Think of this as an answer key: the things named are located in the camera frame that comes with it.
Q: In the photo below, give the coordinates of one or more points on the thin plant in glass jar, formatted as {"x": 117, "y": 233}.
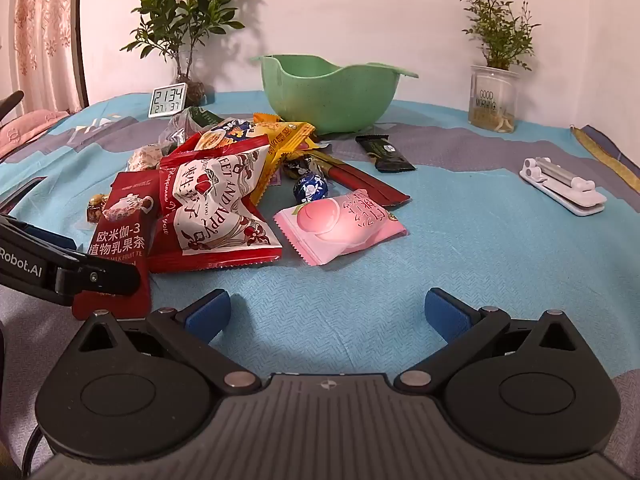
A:
{"x": 492, "y": 100}

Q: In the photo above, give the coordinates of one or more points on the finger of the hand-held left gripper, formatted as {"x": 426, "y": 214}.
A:
{"x": 100, "y": 275}
{"x": 17, "y": 195}

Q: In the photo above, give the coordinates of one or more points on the orange white printed packet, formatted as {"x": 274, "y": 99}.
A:
{"x": 225, "y": 134}

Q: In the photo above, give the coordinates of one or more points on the beige nougat candy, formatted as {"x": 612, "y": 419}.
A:
{"x": 145, "y": 157}

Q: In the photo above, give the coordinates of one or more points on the blue grey printed bedsheet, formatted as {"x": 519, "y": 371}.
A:
{"x": 450, "y": 250}

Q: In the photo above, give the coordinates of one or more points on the red white snack bag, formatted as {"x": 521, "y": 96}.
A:
{"x": 215, "y": 200}

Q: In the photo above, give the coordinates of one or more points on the pink pillow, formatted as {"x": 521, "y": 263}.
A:
{"x": 25, "y": 130}

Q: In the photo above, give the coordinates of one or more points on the black snack bar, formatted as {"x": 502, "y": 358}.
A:
{"x": 387, "y": 152}

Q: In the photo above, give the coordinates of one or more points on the leafy plant in glass vase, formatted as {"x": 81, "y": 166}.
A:
{"x": 187, "y": 25}

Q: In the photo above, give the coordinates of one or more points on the clear bag with green packet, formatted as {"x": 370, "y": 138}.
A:
{"x": 187, "y": 122}

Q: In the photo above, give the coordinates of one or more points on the red tea packet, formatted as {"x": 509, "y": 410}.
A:
{"x": 120, "y": 230}

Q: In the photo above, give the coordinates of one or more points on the pink peach snack packet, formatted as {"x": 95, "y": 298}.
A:
{"x": 340, "y": 225}

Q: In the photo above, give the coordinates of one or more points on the yellow snack packet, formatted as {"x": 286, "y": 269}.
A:
{"x": 285, "y": 142}

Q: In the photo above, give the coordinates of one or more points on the white digital clock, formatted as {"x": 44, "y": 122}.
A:
{"x": 168, "y": 101}

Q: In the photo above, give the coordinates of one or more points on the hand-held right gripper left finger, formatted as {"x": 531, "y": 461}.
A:
{"x": 210, "y": 312}

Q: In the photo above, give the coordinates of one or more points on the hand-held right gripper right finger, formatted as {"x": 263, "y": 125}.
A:
{"x": 447, "y": 312}

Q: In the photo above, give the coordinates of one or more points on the small golden candy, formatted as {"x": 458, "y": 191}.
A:
{"x": 96, "y": 210}

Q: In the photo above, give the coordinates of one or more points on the brown wrapped candy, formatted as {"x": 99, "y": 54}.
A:
{"x": 292, "y": 166}

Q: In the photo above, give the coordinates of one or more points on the blue foil candy ball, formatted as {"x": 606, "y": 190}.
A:
{"x": 310, "y": 187}

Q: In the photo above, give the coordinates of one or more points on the dark curved object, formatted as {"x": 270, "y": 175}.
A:
{"x": 10, "y": 102}

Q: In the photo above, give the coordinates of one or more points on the green plastic bowl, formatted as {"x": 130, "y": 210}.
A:
{"x": 325, "y": 105}

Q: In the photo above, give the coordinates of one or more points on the dark red long packet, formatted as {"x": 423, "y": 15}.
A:
{"x": 365, "y": 185}

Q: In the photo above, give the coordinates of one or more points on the pink patterned curtain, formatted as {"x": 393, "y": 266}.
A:
{"x": 45, "y": 35}

